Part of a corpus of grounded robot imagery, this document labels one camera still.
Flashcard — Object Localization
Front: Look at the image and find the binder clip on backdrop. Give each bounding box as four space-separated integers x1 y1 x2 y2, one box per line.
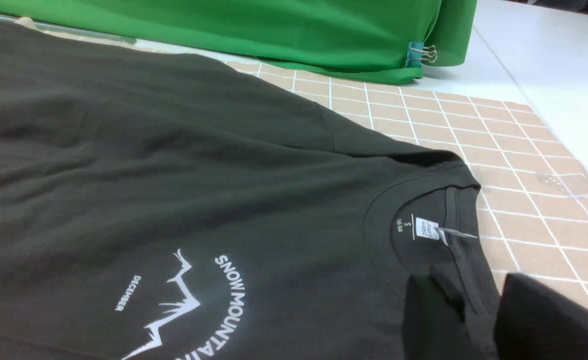
404 41 438 68

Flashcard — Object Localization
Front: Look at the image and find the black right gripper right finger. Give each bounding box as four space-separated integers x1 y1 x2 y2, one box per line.
493 273 588 360

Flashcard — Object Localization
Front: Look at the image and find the beige checkered table mat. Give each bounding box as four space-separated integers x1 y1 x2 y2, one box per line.
14 16 588 323

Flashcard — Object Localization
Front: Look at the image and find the green backdrop cloth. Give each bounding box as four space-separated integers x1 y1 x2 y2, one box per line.
0 0 477 85

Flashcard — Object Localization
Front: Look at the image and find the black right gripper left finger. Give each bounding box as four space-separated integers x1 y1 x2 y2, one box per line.
402 268 499 360

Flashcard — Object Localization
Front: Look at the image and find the dark gray long-sleeved shirt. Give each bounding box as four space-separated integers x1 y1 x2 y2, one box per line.
0 22 499 360

